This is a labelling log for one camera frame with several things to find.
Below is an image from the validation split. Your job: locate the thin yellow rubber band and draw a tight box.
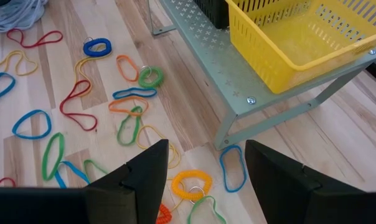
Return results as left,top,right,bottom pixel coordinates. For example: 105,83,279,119
166,177,186,213

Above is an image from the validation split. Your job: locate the clear acrylic stand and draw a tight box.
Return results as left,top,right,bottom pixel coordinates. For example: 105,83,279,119
147,0,376,151

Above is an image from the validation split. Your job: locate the yellow spiral coil keychain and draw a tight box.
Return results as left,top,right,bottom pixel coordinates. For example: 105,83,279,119
171,169,214,206

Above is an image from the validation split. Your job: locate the long red rubber band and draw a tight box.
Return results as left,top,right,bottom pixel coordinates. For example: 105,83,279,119
59,79,99,133

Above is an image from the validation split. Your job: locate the green rubber band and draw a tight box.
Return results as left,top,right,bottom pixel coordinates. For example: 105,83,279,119
116,105,144,147
187,195,227,224
41,132,66,182
83,159,110,182

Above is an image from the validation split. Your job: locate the green spiral coil keychain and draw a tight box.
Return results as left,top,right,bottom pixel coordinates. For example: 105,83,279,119
138,65,165,89

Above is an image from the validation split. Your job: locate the yellow plastic basket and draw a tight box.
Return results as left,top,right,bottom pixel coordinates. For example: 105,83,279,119
225,0,376,95

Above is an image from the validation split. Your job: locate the blue rubber band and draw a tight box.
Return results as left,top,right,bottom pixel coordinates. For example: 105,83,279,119
54,160,91,189
219,144,248,194
11,109,53,141
0,72,17,105
111,86,158,100

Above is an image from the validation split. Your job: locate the white cylinder with black opening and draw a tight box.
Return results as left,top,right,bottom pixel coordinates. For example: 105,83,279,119
0,0,49,34

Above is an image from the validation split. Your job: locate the black plastic basket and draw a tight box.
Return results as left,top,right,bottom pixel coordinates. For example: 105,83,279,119
192,0,231,30

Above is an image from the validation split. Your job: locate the orange rubber band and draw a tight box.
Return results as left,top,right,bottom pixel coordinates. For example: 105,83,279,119
116,54,140,83
108,95,149,117

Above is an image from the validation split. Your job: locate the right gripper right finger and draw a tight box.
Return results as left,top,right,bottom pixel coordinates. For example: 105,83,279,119
245,139,376,224

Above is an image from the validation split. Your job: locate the orange spiral coil keychain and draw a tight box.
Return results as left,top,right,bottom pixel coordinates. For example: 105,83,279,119
155,203,173,224

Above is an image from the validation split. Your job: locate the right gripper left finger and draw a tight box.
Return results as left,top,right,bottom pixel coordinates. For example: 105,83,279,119
85,139,169,224

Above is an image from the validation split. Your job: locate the blue spiral coil keychain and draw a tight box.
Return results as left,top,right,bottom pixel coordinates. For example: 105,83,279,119
82,37,113,58

